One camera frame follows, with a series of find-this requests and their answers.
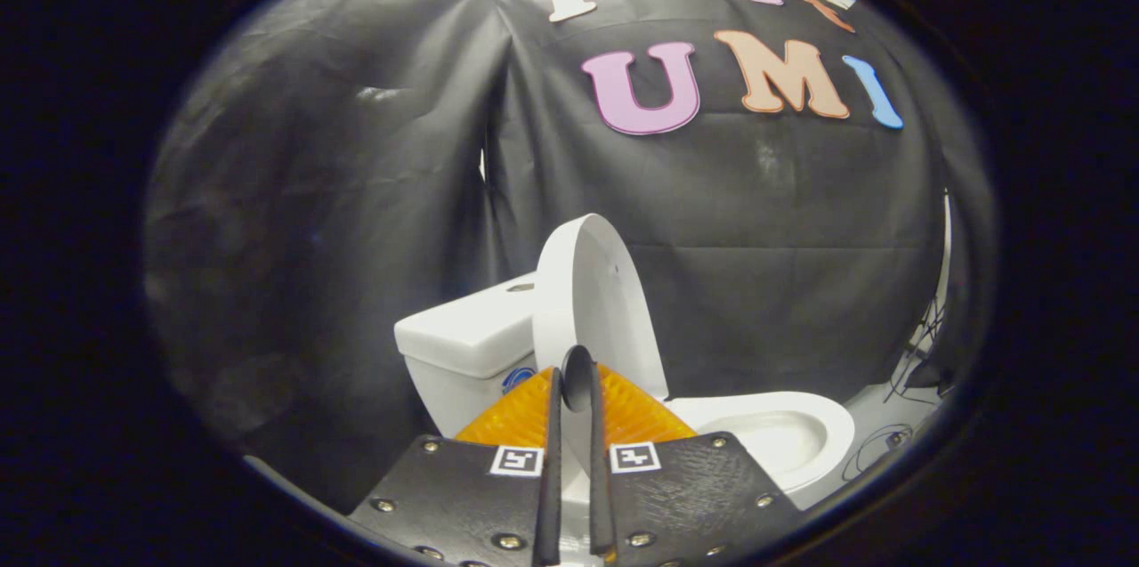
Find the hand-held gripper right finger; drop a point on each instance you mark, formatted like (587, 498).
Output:
(601, 478)

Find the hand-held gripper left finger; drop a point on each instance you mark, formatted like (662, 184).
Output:
(552, 478)

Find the black round lid tab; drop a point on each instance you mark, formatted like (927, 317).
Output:
(577, 378)

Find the white toilet lid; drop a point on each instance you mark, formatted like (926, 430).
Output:
(587, 300)

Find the white toilet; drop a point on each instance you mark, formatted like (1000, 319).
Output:
(463, 344)

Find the black backdrop cloth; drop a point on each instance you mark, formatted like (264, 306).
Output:
(356, 193)

